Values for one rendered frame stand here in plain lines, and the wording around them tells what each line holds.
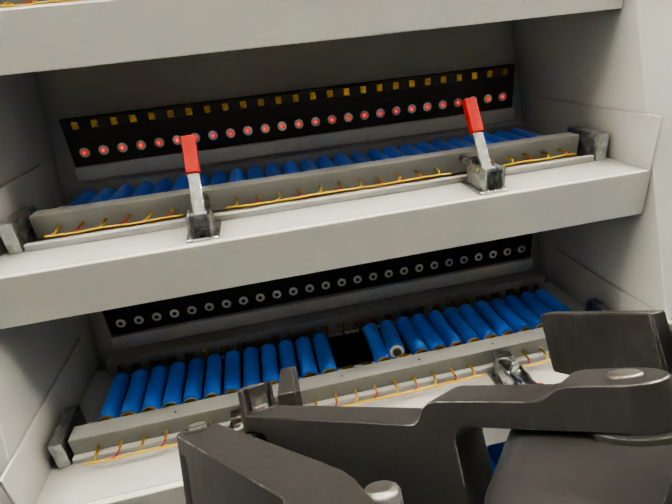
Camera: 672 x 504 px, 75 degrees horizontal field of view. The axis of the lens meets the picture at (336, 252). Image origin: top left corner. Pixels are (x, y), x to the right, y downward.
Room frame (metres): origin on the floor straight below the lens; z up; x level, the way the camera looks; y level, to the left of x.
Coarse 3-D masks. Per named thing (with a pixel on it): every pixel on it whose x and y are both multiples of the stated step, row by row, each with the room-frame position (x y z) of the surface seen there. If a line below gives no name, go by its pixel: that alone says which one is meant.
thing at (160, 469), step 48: (384, 288) 0.55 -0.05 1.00; (576, 288) 0.55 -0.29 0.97; (144, 336) 0.52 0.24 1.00; (96, 384) 0.49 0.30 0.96; (432, 384) 0.44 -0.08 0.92; (480, 384) 0.43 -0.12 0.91; (48, 432) 0.40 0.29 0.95; (0, 480) 0.33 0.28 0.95; (48, 480) 0.38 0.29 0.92; (96, 480) 0.37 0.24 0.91; (144, 480) 0.37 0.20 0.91
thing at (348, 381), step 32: (448, 352) 0.45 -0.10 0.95; (480, 352) 0.44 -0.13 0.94; (512, 352) 0.45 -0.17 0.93; (544, 352) 0.45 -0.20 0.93; (320, 384) 0.42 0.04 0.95; (352, 384) 0.43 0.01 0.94; (384, 384) 0.43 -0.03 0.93; (416, 384) 0.43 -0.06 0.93; (128, 416) 0.41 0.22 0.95; (160, 416) 0.40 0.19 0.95; (192, 416) 0.40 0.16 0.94; (224, 416) 0.41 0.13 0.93; (96, 448) 0.39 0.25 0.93; (160, 448) 0.39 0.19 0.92
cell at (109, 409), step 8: (120, 376) 0.47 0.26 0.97; (128, 376) 0.48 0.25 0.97; (112, 384) 0.46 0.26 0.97; (120, 384) 0.46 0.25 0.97; (128, 384) 0.47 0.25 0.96; (112, 392) 0.45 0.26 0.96; (120, 392) 0.45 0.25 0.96; (112, 400) 0.44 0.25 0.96; (120, 400) 0.44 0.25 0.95; (104, 408) 0.43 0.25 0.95; (112, 408) 0.43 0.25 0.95; (120, 408) 0.44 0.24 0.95; (104, 416) 0.42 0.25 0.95; (112, 416) 0.42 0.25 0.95
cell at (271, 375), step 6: (264, 348) 0.49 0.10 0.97; (270, 348) 0.49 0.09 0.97; (264, 354) 0.48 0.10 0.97; (270, 354) 0.48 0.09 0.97; (276, 354) 0.49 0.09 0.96; (264, 360) 0.47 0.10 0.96; (270, 360) 0.47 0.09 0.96; (276, 360) 0.48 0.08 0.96; (264, 366) 0.47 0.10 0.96; (270, 366) 0.46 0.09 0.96; (276, 366) 0.47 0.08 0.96; (264, 372) 0.46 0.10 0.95; (270, 372) 0.45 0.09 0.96; (276, 372) 0.46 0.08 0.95; (264, 378) 0.45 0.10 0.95; (270, 378) 0.44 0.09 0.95; (276, 378) 0.45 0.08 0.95
